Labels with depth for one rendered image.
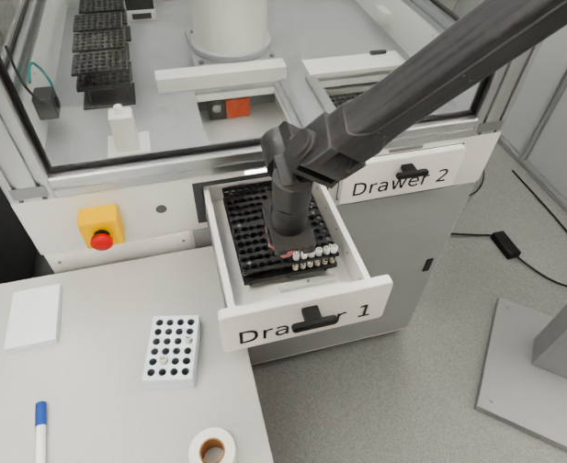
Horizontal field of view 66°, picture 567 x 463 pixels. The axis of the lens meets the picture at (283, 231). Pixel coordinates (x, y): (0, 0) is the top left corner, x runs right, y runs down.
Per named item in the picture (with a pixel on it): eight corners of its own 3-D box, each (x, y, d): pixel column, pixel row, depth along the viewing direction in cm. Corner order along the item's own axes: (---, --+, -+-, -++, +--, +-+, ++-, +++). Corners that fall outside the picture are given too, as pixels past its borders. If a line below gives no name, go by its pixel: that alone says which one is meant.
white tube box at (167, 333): (195, 388, 75) (192, 379, 72) (145, 389, 75) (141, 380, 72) (201, 325, 83) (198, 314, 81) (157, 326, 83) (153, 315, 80)
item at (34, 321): (58, 343, 80) (55, 338, 79) (6, 354, 78) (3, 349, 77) (62, 287, 88) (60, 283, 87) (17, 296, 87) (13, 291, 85)
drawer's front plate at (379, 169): (452, 185, 104) (468, 147, 96) (338, 204, 99) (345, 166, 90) (448, 180, 105) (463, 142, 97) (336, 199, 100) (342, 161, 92)
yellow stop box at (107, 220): (126, 245, 86) (116, 220, 81) (87, 253, 85) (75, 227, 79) (125, 227, 89) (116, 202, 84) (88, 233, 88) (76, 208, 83)
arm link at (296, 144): (312, 140, 52) (359, 163, 58) (291, 82, 59) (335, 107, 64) (255, 199, 59) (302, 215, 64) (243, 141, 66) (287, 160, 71)
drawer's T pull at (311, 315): (337, 323, 69) (339, 319, 68) (292, 334, 67) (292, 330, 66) (330, 305, 71) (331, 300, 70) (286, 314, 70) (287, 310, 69)
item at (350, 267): (370, 306, 79) (377, 287, 74) (231, 337, 74) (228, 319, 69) (306, 168, 105) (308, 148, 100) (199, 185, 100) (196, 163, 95)
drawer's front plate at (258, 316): (381, 317, 79) (394, 281, 71) (223, 353, 73) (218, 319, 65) (378, 309, 80) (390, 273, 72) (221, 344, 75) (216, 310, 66)
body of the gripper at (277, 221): (300, 201, 73) (303, 171, 67) (315, 251, 67) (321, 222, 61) (261, 207, 72) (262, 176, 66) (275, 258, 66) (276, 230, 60)
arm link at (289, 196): (277, 188, 57) (319, 184, 58) (266, 152, 61) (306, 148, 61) (275, 220, 62) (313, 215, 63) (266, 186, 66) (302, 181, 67)
